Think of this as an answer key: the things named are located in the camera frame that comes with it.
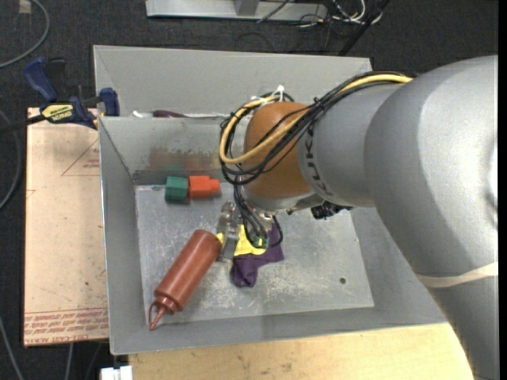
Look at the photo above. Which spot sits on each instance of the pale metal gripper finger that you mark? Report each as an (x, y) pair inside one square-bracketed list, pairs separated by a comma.
[(229, 248)]

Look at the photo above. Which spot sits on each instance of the yellow cloth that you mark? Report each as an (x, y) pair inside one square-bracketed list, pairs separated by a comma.
[(245, 248)]

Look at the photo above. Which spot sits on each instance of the purple cloth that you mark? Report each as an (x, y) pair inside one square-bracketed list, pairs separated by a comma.
[(247, 269)]

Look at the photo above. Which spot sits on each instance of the orange-red toy block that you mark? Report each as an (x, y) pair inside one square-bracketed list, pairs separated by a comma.
[(200, 186)]

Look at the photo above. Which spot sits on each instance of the red-brown squeeze bottle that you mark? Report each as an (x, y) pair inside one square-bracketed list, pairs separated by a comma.
[(186, 271)]

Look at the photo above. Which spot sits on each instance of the green toy block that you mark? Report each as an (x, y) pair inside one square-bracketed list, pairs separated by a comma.
[(175, 189)]

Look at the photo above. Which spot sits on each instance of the grey metal bin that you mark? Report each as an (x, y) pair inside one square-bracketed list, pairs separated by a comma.
[(309, 291)]

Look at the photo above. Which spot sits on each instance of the dark purple flat thing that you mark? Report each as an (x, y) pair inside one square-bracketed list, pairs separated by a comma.
[(168, 113)]

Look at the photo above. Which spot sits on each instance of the brown cardboard board red print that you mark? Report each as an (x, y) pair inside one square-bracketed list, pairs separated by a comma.
[(63, 220)]

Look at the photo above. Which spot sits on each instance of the black cylinder on white bracket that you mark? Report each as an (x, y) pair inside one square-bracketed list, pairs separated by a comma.
[(325, 210)]

